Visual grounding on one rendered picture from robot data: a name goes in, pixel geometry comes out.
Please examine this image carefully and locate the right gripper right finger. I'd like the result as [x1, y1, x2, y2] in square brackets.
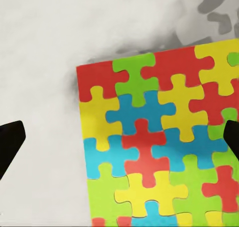
[223, 120, 239, 160]

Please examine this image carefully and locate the jigsaw puzzle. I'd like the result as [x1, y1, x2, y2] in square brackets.
[76, 38, 239, 227]

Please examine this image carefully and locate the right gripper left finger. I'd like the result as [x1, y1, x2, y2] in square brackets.
[0, 120, 26, 180]

